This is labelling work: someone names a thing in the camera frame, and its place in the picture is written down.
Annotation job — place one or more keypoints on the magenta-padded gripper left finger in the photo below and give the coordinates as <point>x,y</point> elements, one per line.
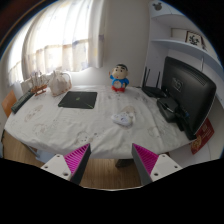
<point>77,160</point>

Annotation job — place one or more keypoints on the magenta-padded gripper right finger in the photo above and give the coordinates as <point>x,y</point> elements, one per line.
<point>146,160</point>

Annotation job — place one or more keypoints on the white cartoon-print computer mouse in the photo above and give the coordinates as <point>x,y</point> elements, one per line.
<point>122,119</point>

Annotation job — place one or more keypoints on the black mouse pad green lines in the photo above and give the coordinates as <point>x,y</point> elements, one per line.
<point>78,99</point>

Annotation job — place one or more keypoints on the white patterned tablecloth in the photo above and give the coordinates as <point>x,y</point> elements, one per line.
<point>66,126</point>

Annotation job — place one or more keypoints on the black box device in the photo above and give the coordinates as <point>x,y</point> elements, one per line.
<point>167,108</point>

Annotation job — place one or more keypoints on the red paper decoration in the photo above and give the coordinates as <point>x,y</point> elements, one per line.
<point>202,136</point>

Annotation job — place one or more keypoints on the black router with antennas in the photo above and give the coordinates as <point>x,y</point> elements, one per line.
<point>152,91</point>

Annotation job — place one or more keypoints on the white cloth bag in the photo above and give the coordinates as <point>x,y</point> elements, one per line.
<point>59,84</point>

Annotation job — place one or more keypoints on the black remote control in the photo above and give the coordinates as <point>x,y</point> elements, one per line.
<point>22,101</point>

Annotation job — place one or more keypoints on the black computer monitor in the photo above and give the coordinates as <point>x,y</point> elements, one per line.
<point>190,91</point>

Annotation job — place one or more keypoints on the wooden ship model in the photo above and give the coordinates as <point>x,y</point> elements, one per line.
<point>38,85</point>

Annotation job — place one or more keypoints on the cartoon boy figurine blue shirt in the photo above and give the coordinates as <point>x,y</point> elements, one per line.
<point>119,80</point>

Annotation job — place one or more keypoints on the orange wooden chair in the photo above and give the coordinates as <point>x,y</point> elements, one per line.
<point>8,103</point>

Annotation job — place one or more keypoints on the white sheer curtain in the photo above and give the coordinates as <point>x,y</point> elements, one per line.
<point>60,36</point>

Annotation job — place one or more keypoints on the white wall shelf unit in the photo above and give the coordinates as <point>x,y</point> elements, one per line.
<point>180,43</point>

